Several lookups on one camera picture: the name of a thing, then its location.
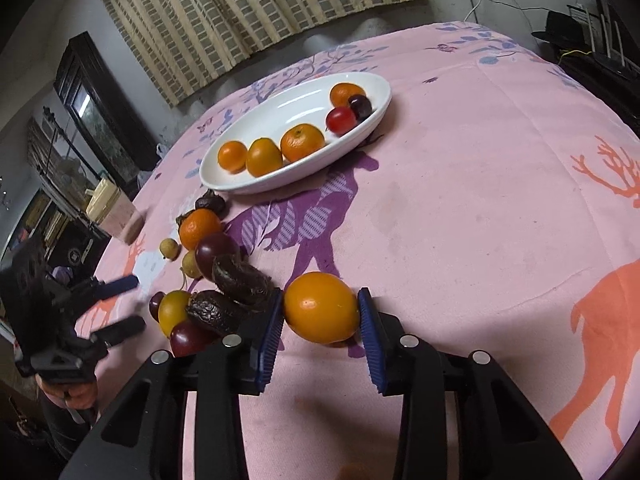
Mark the dark purple plum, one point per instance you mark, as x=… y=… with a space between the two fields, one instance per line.
x=361 y=106
x=215 y=251

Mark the white oval plate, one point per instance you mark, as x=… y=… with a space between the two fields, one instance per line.
x=300 y=110

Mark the beige patterned curtain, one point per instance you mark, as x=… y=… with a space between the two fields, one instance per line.
x=240 y=15

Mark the yellow round fruit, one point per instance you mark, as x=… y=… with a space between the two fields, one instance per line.
x=172 y=312

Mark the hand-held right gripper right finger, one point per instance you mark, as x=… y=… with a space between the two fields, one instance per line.
x=373 y=347

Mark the pink printed blanket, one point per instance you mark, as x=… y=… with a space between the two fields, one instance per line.
x=475 y=210

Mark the small dried date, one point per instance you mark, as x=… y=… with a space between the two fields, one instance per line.
x=210 y=203

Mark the small yellow longan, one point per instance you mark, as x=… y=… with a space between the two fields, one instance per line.
x=190 y=264
x=169 y=248

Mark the wrinkled dark dried fruit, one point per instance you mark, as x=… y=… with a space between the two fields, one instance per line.
x=242 y=280
x=215 y=312

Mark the beige box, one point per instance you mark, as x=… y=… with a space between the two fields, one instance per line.
x=112 y=207

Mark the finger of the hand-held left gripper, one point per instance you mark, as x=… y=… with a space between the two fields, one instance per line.
x=122 y=331
x=117 y=285

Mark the red round fruit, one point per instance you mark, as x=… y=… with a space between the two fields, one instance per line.
x=189 y=338

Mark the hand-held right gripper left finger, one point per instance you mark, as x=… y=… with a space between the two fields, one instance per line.
x=269 y=345

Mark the red cherry tomato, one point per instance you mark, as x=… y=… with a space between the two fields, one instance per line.
x=341 y=120

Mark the dark wooden cabinet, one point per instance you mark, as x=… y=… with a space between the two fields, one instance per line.
x=95 y=105

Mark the small red cherry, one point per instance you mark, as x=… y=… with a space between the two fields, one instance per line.
x=155 y=304

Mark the orange with green stem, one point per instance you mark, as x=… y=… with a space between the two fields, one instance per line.
x=302 y=142

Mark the black hat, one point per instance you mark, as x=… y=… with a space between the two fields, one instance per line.
x=562 y=27

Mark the person's left hand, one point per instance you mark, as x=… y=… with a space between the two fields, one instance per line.
x=70 y=396

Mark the small orange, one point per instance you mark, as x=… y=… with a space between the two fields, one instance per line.
x=263 y=158
x=345 y=93
x=232 y=155

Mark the large orange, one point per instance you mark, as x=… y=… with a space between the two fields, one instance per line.
x=320 y=307

